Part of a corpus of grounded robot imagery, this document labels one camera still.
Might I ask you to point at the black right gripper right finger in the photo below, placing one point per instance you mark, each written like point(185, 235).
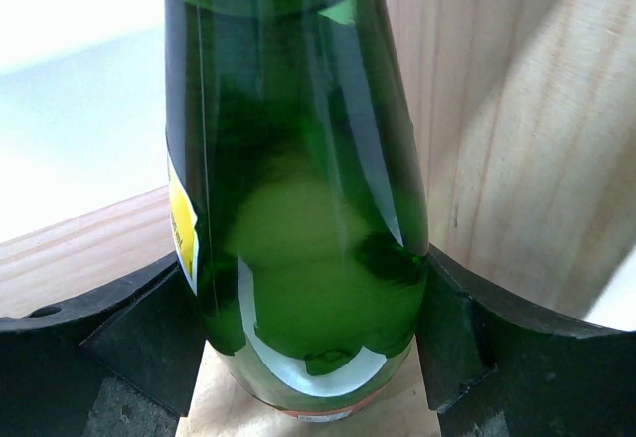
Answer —
point(495, 364)

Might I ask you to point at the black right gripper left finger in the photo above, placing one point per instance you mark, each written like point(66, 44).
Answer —
point(119, 360)

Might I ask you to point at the green glass bottle yellow label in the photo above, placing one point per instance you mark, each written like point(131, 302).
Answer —
point(296, 202)

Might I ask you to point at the wooden two-tier shelf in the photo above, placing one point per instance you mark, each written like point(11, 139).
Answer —
point(524, 112)

